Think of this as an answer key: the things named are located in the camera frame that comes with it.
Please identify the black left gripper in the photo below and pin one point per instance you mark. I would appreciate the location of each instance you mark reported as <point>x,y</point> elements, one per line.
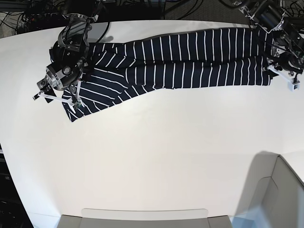
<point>288,61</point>

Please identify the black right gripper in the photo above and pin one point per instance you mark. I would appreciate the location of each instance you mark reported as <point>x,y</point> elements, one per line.
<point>60,77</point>

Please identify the navy white striped T-shirt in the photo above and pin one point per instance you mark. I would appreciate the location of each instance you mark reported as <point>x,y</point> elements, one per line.
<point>117,72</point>

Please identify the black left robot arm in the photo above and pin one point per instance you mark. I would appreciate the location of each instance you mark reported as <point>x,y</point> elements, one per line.
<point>271,18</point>

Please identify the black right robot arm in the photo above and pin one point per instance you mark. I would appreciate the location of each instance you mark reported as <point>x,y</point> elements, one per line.
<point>70,52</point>

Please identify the grey plastic bin right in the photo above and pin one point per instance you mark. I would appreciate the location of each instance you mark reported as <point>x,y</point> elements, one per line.
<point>273,194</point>

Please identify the grey plastic bin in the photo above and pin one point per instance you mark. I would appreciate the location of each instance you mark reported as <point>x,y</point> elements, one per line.
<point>101,218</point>
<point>273,194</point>

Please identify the grey plastic bin front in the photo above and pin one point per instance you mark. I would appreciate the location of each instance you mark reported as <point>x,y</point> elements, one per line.
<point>101,218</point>

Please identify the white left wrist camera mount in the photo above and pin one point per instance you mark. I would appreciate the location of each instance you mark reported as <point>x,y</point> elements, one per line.
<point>291,77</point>

